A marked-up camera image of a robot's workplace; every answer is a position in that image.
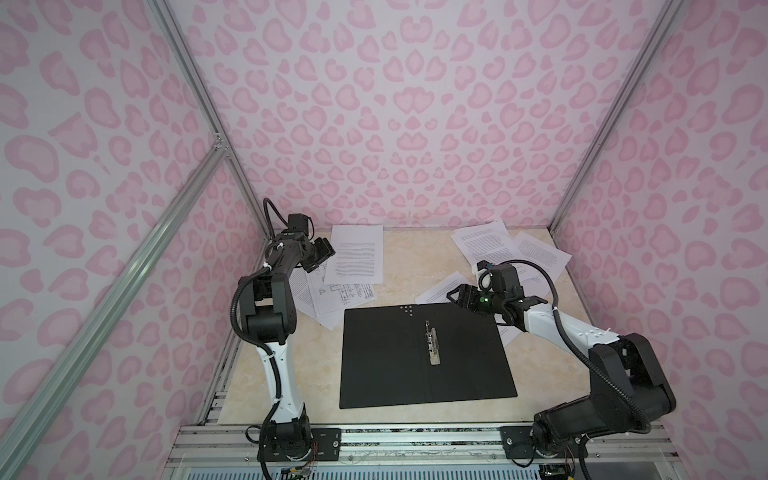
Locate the aluminium frame post left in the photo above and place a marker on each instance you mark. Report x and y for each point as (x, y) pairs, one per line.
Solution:
(171, 29)

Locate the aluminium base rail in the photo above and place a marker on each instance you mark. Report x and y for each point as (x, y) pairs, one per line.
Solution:
(478, 451)

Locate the text sheet right corner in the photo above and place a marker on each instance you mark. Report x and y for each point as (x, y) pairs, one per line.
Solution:
(549, 258)

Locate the aluminium frame post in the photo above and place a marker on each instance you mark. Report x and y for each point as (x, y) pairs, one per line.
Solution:
(662, 28)
(171, 29)

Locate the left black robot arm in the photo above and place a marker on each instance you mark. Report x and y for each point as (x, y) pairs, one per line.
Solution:
(263, 314)

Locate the aluminium frame strut left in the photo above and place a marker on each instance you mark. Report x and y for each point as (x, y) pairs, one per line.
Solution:
(38, 414)

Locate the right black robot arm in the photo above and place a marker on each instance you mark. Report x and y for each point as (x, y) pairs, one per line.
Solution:
(628, 387)

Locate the aluminium frame post right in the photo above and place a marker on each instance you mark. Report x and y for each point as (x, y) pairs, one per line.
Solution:
(662, 28)

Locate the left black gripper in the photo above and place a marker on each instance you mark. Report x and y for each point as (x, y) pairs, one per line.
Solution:
(325, 250)

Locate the red and black folder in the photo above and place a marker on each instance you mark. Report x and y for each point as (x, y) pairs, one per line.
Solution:
(419, 354)

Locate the large text sheet far right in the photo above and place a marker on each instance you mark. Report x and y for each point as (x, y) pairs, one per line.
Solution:
(489, 242)

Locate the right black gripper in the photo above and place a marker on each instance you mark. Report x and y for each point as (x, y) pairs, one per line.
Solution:
(464, 290)

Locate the lower left paper sheet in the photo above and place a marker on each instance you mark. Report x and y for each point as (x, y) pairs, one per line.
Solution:
(300, 288)

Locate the technical drawing sheet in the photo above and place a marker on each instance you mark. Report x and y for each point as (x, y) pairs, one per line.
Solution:
(330, 299)

